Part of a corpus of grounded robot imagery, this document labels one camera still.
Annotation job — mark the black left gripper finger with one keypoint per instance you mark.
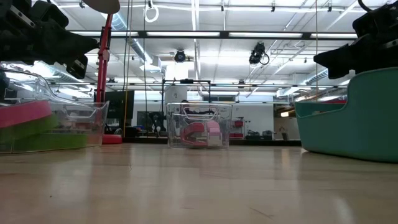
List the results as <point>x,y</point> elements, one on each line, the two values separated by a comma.
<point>71,45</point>
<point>77,67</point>

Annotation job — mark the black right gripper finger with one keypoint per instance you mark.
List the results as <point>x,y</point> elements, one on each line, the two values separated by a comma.
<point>339,74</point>
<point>342,57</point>

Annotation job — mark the pink tape roll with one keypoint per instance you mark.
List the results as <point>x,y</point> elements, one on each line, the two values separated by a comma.
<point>25,113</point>

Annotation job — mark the pink stapler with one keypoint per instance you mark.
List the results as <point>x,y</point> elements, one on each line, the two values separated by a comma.
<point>214,130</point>

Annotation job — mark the red desk lamp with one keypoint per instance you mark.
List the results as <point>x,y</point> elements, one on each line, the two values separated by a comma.
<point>104,56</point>

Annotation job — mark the black monitor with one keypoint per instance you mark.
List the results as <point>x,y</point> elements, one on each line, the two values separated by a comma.
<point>119,104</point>

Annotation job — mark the clear plastic bin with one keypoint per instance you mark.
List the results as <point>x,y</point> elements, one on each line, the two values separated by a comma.
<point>174,124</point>
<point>77,124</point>

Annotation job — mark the teal plastic bin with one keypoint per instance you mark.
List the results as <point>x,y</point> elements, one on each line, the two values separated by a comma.
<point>357,130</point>

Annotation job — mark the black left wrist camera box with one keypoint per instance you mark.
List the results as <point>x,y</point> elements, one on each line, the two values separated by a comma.
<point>51,14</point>

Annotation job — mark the small black round camera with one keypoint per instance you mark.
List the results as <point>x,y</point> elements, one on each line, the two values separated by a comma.
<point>179,56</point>

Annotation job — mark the black metal frame stand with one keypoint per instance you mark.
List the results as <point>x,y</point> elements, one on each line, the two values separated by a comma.
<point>186,81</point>

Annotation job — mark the black overhead frame beam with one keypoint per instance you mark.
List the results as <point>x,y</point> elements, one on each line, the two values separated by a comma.
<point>224,34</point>

